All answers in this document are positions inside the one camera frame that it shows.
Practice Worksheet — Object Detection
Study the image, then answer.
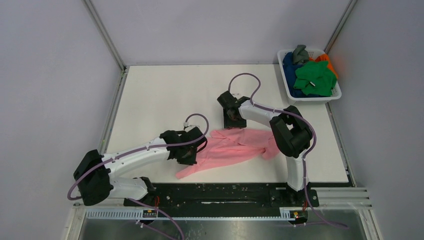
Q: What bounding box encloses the white plastic laundry basket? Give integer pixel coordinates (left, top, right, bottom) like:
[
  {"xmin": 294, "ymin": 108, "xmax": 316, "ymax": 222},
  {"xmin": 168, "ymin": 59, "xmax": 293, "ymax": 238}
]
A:
[{"xmin": 277, "ymin": 48, "xmax": 342, "ymax": 105}]

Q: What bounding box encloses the blue t shirt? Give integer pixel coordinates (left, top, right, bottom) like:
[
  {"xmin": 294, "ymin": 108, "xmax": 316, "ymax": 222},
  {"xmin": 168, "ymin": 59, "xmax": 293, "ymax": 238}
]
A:
[{"xmin": 282, "ymin": 52, "xmax": 322, "ymax": 98}]

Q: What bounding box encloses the orange t shirt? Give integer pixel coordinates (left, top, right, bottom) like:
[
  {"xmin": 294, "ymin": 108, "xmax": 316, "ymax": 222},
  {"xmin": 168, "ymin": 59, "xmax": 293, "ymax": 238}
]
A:
[{"xmin": 309, "ymin": 53, "xmax": 339, "ymax": 79}]

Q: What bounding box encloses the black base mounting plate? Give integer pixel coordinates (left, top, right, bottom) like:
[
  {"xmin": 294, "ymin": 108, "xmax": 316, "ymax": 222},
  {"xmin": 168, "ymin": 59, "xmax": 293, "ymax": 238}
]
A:
[{"xmin": 139, "ymin": 183, "xmax": 320, "ymax": 213}]

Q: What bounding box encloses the pink t shirt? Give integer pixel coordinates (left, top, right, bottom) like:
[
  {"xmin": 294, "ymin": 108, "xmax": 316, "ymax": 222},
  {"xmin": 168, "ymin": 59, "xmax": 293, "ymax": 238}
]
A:
[{"xmin": 175, "ymin": 128, "xmax": 281, "ymax": 179}]

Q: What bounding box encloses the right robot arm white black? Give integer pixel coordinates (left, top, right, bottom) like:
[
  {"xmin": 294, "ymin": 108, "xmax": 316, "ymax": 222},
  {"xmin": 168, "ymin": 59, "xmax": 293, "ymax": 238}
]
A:
[{"xmin": 217, "ymin": 94, "xmax": 314, "ymax": 192}]

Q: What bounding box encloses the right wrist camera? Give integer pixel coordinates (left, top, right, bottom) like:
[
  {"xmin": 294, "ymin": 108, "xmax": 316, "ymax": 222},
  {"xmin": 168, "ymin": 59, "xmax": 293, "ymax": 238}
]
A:
[{"xmin": 217, "ymin": 90, "xmax": 239, "ymax": 109}]

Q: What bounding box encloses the white slotted cable duct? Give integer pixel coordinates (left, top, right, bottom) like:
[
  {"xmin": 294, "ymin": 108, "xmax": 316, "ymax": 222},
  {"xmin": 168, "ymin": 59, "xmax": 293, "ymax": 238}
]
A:
[{"xmin": 85, "ymin": 206, "xmax": 308, "ymax": 221}]

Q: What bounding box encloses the green t shirt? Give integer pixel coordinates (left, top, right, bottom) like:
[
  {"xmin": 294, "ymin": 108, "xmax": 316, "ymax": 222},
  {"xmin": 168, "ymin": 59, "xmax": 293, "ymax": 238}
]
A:
[{"xmin": 293, "ymin": 61, "xmax": 337, "ymax": 97}]

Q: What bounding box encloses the grey t shirt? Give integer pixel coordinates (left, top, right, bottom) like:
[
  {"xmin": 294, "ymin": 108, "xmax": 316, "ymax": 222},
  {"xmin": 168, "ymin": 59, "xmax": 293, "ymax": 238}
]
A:
[{"xmin": 292, "ymin": 44, "xmax": 309, "ymax": 65}]

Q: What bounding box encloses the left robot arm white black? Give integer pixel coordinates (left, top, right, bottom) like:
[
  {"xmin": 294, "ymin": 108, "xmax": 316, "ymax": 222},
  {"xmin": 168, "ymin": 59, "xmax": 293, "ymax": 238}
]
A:
[{"xmin": 68, "ymin": 127, "xmax": 207, "ymax": 206}]

